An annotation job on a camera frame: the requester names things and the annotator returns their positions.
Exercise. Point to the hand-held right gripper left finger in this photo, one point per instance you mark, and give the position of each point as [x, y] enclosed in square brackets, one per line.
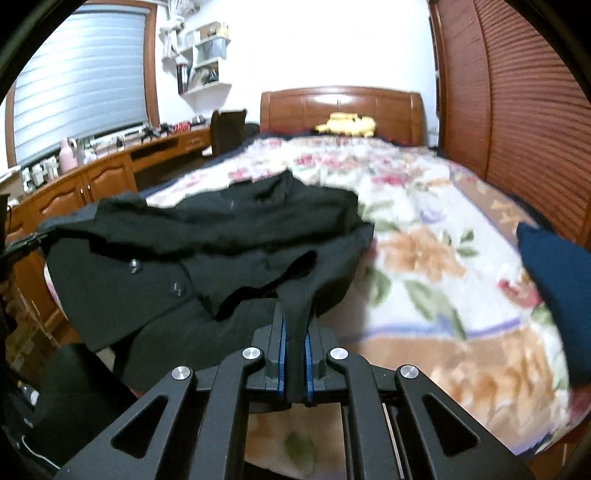
[274, 364]

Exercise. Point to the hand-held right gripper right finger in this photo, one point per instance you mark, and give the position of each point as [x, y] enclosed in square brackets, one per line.
[318, 364]

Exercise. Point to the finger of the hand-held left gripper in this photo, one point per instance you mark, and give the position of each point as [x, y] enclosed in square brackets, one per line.
[27, 244]

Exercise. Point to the black buttoned coat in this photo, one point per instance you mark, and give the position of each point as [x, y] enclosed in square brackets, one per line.
[207, 230]

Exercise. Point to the white rack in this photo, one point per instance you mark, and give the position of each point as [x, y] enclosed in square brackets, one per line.
[39, 175]

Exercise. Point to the pink bottle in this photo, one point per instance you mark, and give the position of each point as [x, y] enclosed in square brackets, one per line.
[68, 157]

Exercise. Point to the wooden desk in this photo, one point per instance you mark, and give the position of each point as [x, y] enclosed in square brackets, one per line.
[106, 175]

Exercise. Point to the floral blanket bed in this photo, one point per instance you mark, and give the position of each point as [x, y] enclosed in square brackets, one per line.
[415, 277]

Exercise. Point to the grey window blind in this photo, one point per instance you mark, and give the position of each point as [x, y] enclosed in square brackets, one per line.
[78, 87]

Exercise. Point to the black gadget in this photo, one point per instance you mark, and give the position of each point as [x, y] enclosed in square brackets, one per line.
[153, 131]

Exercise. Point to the red basket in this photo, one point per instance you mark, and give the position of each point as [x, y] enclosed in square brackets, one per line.
[181, 126]

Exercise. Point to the black binders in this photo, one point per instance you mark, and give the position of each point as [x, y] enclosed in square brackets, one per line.
[182, 78]

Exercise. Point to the dark wooden chair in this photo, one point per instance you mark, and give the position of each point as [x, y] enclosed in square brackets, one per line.
[226, 131]

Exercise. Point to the yellow plush toy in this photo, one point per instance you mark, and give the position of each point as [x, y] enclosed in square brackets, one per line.
[346, 123]

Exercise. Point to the stack of books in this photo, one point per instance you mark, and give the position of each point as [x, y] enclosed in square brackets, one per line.
[205, 76]

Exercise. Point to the tied beige curtain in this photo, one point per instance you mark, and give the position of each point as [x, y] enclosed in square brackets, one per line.
[171, 37]

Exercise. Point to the wooden bed headboard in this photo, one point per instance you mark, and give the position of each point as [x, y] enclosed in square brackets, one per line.
[295, 110]

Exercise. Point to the dark blue pillow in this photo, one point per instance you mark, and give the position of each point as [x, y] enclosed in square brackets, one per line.
[563, 286]

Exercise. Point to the grey paper bag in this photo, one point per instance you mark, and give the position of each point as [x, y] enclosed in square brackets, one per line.
[211, 50]

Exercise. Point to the wooden louvered wardrobe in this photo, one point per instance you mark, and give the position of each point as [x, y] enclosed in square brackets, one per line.
[531, 115]

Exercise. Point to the wooden window frame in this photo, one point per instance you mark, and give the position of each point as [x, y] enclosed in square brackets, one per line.
[152, 69]

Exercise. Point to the white wall shelf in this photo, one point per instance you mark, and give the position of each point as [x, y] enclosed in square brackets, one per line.
[207, 87]

